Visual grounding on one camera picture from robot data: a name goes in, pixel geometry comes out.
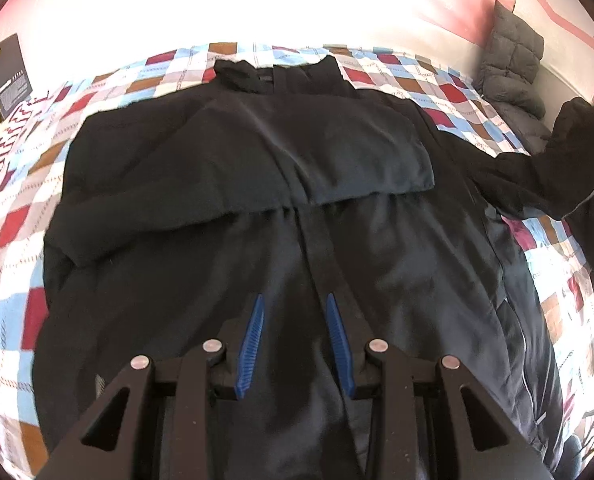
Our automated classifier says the large black coat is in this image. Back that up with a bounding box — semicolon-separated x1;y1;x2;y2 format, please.
32;58;565;479

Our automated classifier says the checkered plaid bed sheet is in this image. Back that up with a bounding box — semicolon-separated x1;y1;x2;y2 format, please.
0;44;594;479

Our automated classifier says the black puffer jacket with snaps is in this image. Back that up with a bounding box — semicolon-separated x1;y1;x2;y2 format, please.
464;98;594;289

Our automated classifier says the grey quilted puffer jacket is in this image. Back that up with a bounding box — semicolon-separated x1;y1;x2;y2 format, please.
474;1;552;154

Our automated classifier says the black printed cardboard box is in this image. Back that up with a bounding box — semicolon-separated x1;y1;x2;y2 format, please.
0;34;32;125

